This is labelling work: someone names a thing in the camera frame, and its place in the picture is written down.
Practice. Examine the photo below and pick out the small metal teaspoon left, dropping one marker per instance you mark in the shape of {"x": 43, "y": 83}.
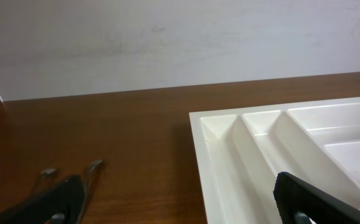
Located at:
{"x": 44, "y": 180}

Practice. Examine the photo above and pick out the small metal teaspoon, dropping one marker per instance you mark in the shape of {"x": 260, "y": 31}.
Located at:
{"x": 44, "y": 180}
{"x": 87, "y": 185}

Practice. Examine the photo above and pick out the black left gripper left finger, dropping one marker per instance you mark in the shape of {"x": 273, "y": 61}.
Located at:
{"x": 64, "y": 198}

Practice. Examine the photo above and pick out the white plastic cutlery tray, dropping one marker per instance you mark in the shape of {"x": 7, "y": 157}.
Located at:
{"x": 241, "y": 151}

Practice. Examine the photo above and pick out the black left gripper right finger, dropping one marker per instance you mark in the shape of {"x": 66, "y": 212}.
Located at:
{"x": 300, "y": 202}

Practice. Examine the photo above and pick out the small metal teaspoon right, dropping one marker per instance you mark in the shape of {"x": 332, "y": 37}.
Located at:
{"x": 87, "y": 185}

